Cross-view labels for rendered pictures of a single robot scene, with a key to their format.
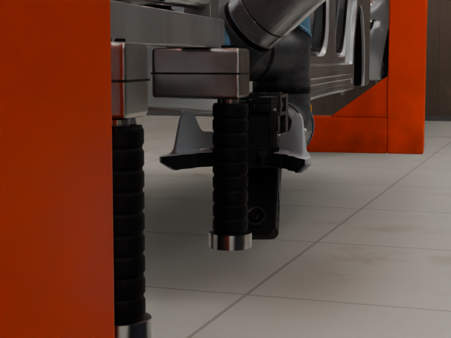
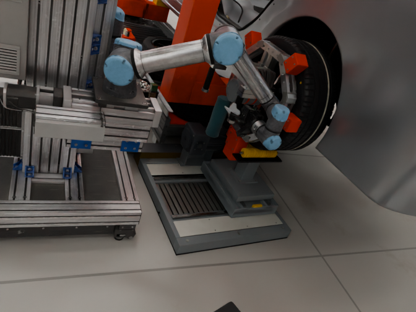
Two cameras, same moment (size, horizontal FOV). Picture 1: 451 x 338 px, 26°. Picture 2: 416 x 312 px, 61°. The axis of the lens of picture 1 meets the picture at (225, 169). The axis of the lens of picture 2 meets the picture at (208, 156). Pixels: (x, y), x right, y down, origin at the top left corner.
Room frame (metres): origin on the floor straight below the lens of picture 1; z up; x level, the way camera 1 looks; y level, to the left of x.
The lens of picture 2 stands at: (2.04, -1.32, 1.52)
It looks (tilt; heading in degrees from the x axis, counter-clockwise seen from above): 31 degrees down; 131
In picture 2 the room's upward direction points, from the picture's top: 21 degrees clockwise
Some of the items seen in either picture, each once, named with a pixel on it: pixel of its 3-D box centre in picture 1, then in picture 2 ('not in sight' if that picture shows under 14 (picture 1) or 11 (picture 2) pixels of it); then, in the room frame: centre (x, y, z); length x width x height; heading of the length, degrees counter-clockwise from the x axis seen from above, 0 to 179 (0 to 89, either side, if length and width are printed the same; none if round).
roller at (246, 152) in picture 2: not in sight; (259, 152); (1.01, 0.33, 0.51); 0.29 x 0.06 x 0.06; 77
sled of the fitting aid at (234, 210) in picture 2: not in sight; (238, 186); (0.91, 0.43, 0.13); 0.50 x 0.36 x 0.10; 167
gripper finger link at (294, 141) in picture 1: (296, 141); (232, 108); (1.02, -0.07, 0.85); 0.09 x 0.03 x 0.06; 23
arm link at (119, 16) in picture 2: not in sight; (111, 18); (0.28, -0.39, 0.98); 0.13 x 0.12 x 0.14; 57
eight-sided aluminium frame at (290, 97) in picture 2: not in sight; (257, 93); (0.87, 0.26, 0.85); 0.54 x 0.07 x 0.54; 167
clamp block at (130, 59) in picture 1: (73, 78); (218, 63); (0.66, 0.10, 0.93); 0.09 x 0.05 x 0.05; 77
